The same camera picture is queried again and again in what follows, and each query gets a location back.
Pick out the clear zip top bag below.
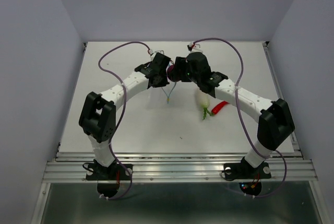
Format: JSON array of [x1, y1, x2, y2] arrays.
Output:
[[150, 61, 181, 109]]

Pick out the purple red onion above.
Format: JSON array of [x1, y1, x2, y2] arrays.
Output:
[[166, 65, 175, 82]]

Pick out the white daikon radish with leaves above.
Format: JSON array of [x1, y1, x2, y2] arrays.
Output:
[[195, 89, 213, 120]]

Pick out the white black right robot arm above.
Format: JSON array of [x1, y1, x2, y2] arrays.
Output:
[[167, 52, 295, 177]]

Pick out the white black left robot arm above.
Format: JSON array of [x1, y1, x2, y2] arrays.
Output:
[[79, 52, 171, 179]]

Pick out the red chili pepper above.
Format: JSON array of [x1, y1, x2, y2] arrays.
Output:
[[211, 101, 229, 116]]

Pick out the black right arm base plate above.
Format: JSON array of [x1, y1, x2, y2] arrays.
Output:
[[220, 162, 271, 181]]

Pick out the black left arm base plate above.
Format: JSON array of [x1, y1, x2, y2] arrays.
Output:
[[82, 162, 130, 182]]

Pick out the aluminium front frame rails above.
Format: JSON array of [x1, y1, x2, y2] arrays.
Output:
[[42, 152, 318, 183]]

